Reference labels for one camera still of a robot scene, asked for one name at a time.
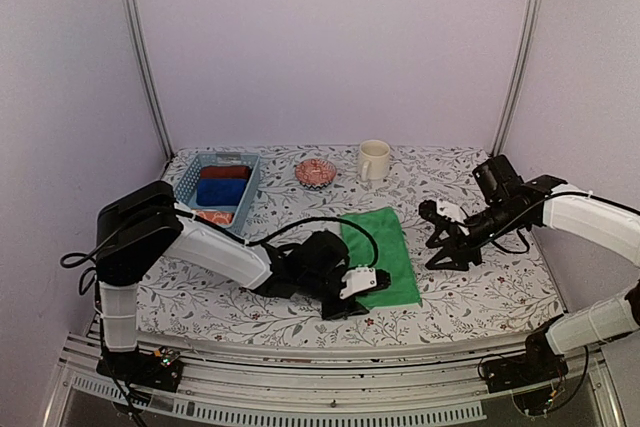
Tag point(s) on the aluminium corner post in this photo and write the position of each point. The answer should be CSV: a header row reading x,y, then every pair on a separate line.
x,y
530,19
134,23

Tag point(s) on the orange rabbit print towel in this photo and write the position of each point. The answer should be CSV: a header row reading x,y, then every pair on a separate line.
x,y
217,217

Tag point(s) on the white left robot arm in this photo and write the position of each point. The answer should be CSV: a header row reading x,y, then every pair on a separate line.
x,y
137,230

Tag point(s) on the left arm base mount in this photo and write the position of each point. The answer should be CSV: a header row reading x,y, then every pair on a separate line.
x,y
160,370

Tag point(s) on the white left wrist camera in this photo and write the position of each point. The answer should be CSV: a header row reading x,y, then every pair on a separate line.
x,y
362,280

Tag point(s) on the red rolled towel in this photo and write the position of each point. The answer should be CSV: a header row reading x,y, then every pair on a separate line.
x,y
242,172

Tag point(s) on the cream ceramic mug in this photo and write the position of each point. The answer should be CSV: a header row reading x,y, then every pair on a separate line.
x,y
373,160

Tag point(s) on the aluminium right corner post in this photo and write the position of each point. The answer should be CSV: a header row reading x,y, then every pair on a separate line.
x,y
530,19

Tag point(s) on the aluminium left corner post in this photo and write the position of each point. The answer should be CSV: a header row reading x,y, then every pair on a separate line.
x,y
134,23

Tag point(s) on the green microfibre towel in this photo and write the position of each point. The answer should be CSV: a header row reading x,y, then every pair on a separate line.
x,y
385,228

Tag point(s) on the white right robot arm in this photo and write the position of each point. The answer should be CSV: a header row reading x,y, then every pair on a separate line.
x,y
604,237

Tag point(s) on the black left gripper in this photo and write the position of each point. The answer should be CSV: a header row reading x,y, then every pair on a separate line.
x,y
349,310

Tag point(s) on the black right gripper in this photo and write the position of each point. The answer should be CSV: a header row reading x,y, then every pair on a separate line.
x,y
457,247

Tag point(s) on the blue rolled towel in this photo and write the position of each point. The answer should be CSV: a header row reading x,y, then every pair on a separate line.
x,y
220,192

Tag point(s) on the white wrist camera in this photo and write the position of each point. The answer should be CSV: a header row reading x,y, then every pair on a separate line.
x,y
444,216
362,280

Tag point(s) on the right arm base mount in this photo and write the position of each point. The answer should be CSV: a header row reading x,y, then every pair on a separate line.
x,y
525,367

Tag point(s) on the aluminium front rail frame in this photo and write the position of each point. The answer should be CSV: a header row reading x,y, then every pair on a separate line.
x,y
429,385

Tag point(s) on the red patterned small bowl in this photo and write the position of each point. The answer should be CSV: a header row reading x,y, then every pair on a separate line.
x,y
315,173

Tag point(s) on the light blue plastic basket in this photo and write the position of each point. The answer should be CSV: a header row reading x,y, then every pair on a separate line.
x,y
184,175

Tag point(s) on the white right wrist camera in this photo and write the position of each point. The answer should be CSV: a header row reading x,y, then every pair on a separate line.
x,y
444,216

